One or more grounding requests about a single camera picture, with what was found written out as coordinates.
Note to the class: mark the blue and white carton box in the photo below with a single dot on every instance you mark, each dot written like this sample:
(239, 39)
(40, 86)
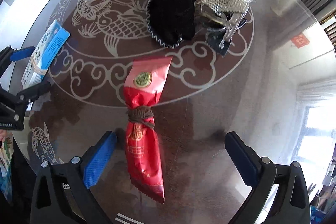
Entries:
(50, 48)

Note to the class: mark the dark hair clip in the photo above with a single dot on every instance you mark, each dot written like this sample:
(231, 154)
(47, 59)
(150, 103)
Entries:
(218, 43)

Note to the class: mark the black scrunchie with silver trim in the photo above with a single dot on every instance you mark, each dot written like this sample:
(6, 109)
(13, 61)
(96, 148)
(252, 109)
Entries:
(170, 19)

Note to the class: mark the silver mesh bow hair clip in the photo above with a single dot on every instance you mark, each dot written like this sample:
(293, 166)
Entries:
(225, 1)

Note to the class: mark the patterned glass-topped wooden desktop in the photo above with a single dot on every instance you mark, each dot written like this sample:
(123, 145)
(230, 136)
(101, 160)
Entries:
(210, 108)

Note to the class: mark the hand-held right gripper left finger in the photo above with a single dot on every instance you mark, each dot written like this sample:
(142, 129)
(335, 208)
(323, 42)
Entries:
(98, 161)

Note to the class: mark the blue patterned cloth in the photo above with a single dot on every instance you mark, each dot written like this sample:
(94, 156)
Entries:
(6, 169)

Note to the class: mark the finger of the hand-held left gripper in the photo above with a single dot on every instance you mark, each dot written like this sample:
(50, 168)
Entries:
(22, 53)
(34, 91)

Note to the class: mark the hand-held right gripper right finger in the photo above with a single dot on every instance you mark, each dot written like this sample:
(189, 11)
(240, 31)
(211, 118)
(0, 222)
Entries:
(242, 161)

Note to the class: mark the wooden slatted chair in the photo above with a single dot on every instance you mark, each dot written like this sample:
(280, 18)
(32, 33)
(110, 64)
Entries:
(331, 32)

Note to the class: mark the red foil packet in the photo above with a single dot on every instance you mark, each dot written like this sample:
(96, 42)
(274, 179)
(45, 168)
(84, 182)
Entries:
(144, 155)

